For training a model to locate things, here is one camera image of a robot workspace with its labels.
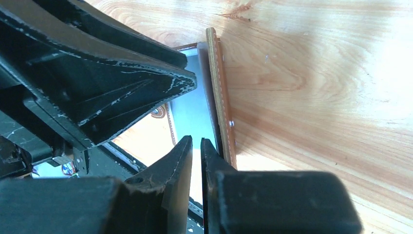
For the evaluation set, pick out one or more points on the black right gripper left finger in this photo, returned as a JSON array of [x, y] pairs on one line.
[[154, 201]]

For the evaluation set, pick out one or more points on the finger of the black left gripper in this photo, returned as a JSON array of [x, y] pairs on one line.
[[113, 75]]

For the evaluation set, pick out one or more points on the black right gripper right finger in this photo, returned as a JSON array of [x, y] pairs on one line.
[[273, 202]]

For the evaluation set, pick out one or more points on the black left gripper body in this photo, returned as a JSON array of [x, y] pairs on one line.
[[32, 128]]

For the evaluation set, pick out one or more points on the brown leather card holder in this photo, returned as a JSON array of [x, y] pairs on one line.
[[203, 113]]

